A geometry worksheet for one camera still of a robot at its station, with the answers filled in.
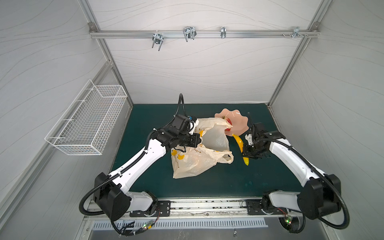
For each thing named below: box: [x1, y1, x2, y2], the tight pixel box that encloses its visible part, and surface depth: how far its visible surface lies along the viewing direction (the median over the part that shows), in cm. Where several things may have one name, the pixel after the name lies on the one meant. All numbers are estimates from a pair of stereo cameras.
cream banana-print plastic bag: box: [171, 117, 234, 179], surface depth 81 cm
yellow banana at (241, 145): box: [232, 133, 250, 166], surface depth 86 cm
